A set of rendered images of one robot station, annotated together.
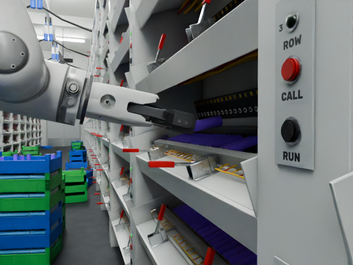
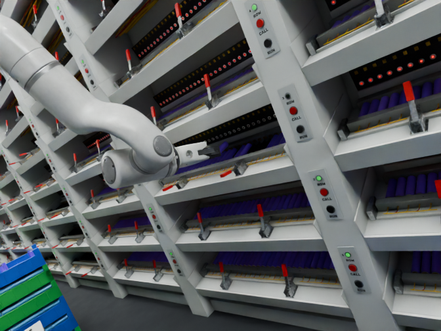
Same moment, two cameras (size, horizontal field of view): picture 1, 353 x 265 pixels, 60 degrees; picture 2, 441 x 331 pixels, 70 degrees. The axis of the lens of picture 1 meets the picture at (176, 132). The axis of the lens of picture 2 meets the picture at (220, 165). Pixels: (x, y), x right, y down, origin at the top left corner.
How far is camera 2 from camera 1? 0.50 m
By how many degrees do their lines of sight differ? 28
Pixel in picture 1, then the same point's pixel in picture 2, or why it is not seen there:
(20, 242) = not seen: outside the picture
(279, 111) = (293, 124)
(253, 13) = (262, 93)
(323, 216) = (321, 148)
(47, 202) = (56, 289)
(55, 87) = not seen: hidden behind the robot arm
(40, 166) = (35, 263)
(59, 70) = not seen: hidden behind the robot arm
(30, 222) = (48, 316)
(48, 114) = (163, 174)
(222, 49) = (242, 108)
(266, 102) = (284, 123)
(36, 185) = (39, 281)
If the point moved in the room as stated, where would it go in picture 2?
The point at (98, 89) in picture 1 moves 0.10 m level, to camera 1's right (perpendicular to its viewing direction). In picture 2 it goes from (182, 150) to (215, 135)
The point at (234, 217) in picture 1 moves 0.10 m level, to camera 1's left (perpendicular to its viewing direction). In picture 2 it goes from (280, 173) to (249, 190)
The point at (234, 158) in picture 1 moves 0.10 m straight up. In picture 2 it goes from (256, 155) to (242, 120)
